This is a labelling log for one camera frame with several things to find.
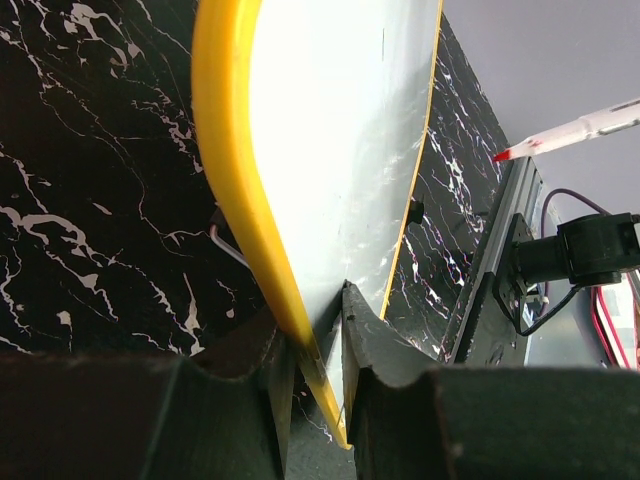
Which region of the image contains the red capped whiteboard marker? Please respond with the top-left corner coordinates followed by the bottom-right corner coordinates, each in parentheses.
top-left (493, 98), bottom-right (640, 162)

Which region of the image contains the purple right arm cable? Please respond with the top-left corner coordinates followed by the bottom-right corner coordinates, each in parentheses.
top-left (539, 187), bottom-right (614, 306)

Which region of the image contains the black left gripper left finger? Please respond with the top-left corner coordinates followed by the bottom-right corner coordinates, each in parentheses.
top-left (1, 309), bottom-right (295, 479)

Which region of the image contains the yellow framed whiteboard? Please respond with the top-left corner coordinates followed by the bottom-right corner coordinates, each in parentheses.
top-left (191, 1), bottom-right (443, 445)

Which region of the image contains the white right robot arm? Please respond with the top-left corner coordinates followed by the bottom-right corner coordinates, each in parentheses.
top-left (511, 213), bottom-right (639, 286)

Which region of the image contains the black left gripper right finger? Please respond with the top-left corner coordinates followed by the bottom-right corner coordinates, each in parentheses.
top-left (341, 282), bottom-right (639, 479)

